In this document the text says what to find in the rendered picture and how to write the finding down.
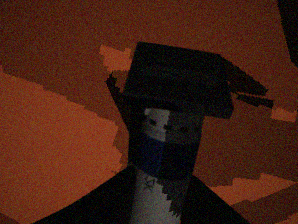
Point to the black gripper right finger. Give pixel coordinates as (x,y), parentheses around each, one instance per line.
(203,206)

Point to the white and blue battery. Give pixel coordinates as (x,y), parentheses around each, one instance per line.
(166,154)

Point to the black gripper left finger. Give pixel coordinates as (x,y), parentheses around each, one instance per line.
(109,203)

